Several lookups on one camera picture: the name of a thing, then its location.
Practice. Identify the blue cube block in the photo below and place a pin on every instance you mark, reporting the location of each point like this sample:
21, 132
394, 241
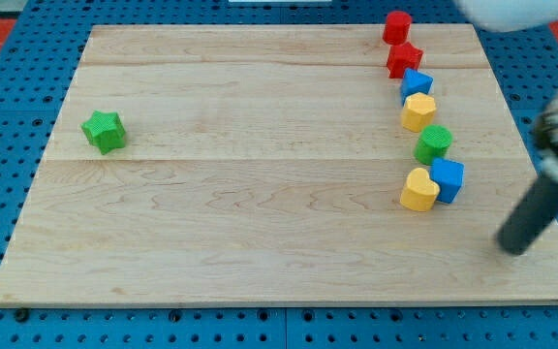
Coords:
449, 175

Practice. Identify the wooden board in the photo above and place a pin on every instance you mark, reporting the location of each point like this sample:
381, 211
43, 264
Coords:
263, 167

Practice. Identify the yellow heart block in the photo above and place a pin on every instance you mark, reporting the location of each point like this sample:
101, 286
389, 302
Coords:
419, 192

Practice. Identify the yellow hexagon block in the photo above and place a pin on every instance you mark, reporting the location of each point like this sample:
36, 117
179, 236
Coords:
418, 112

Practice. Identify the green cylinder block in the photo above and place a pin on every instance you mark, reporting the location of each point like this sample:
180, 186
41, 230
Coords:
433, 142

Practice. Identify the blue triangle block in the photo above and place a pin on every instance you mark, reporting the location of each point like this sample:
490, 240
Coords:
414, 82

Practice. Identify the red star block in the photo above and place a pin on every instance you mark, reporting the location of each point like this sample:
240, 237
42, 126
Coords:
401, 57

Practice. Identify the green star block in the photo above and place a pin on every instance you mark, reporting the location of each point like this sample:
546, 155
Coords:
105, 131

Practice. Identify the red cylinder block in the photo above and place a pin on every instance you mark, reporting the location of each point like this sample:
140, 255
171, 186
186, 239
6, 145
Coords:
397, 27

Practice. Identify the dark cylindrical pointer tool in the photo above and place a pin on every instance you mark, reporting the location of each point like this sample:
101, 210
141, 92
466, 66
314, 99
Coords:
531, 216

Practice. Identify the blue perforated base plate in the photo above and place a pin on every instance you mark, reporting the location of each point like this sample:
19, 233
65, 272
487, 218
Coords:
37, 62

